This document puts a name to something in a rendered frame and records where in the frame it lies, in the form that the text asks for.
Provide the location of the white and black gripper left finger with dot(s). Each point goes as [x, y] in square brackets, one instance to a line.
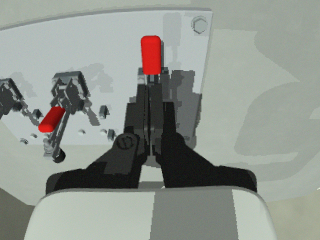
[113, 170]

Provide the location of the grey fixture plate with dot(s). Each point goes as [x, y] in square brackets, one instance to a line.
[106, 47]

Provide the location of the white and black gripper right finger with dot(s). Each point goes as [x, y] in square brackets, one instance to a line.
[181, 166]

